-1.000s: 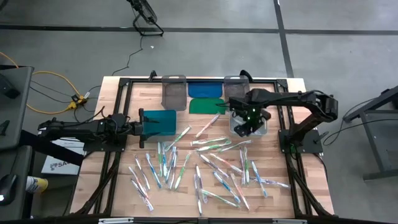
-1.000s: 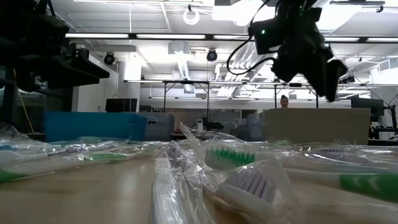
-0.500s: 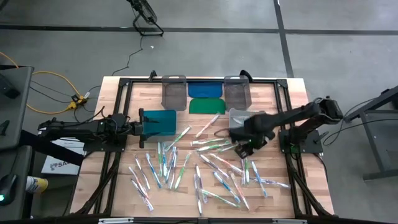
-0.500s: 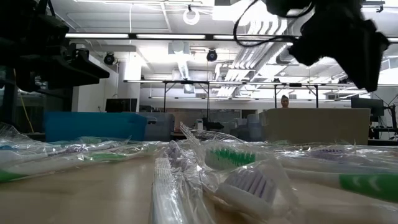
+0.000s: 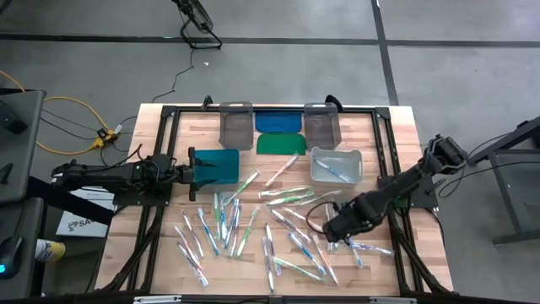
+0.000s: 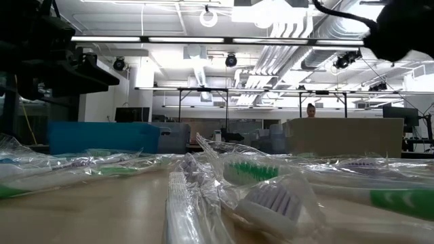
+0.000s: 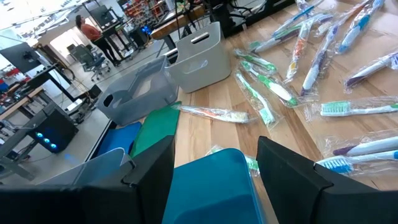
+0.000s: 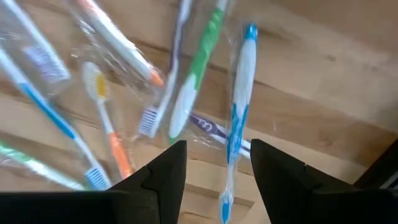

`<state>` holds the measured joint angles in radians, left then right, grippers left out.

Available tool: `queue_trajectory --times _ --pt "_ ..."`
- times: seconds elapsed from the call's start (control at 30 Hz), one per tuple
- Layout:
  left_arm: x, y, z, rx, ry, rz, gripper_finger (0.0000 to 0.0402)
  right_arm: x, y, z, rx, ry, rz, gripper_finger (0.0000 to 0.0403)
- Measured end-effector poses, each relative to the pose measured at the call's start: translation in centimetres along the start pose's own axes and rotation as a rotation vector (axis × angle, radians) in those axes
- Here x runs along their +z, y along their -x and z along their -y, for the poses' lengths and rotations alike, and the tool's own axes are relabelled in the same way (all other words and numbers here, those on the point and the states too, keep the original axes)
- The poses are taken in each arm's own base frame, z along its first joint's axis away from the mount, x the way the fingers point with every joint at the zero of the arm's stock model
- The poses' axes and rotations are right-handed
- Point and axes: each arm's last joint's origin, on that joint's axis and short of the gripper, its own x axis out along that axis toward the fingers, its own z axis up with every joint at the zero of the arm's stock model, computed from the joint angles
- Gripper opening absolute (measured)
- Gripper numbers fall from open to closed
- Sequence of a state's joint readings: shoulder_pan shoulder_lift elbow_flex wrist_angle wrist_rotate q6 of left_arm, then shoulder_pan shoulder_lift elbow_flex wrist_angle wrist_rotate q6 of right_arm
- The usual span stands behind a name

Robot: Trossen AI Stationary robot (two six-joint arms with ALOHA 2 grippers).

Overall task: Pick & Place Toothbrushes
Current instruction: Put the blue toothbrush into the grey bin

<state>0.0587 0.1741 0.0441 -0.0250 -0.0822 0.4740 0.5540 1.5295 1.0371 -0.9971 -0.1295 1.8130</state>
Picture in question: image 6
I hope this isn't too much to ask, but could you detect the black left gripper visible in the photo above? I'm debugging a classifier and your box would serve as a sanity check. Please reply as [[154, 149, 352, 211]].
[[16, 50, 120, 99]]

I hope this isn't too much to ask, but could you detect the black monitor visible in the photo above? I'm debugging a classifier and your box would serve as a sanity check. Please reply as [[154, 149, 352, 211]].
[[114, 106, 151, 123], [382, 106, 420, 128]]

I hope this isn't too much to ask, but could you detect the teal plastic bin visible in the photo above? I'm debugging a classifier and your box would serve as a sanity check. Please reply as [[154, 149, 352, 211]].
[[48, 121, 161, 155]]

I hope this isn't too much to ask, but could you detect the black desk equipment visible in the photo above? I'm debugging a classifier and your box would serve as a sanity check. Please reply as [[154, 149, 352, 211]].
[[401, 113, 434, 153]]

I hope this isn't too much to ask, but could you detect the clear grey plastic bin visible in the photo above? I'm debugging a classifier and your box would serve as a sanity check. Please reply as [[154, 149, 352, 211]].
[[269, 123, 289, 155], [149, 122, 191, 154]]

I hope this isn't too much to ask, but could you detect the overhead LED light bar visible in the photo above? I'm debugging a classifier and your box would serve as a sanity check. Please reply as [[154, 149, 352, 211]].
[[71, 35, 366, 47]]

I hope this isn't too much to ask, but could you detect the blue wrapped toothbrush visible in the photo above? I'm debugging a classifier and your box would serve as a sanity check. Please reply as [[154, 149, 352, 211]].
[[0, 155, 45, 167]]

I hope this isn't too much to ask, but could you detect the light grey plastic bin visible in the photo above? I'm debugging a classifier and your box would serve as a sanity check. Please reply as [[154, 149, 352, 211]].
[[283, 117, 405, 159]]

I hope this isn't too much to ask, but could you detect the black background device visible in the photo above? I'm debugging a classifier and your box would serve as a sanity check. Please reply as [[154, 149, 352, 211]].
[[220, 127, 245, 142]]

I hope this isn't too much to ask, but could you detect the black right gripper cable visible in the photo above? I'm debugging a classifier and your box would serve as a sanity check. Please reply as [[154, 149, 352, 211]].
[[311, 0, 378, 30]]

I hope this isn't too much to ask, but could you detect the yellow extension cord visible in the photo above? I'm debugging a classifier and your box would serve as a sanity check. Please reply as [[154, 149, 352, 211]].
[[15, 76, 38, 145]]

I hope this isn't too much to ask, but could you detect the white ring lamp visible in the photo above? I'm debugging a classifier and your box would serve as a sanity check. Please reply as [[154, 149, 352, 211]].
[[199, 8, 218, 28]]

